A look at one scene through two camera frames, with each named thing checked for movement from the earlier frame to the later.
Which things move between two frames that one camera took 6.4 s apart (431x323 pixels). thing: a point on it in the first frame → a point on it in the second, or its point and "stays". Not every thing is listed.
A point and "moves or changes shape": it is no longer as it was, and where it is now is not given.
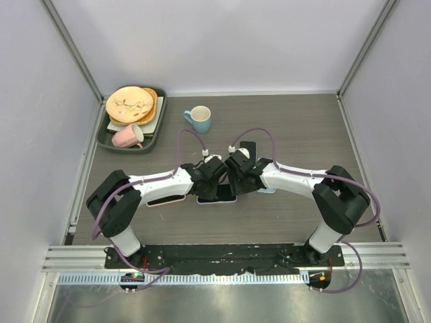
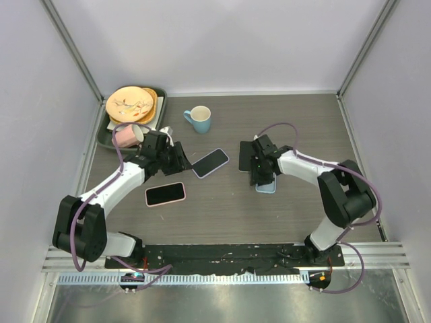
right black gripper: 236,187 → 256,177
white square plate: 150,127 stays
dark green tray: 150,145 stays
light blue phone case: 267,190 stays
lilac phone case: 215,202 moves or changes shape
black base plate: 289,258 stays
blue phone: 223,194 moves or changes shape
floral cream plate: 129,103 stays
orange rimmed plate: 147,118 stays
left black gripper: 211,194 → 180,162
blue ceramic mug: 200,117 stays
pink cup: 132,136 stays
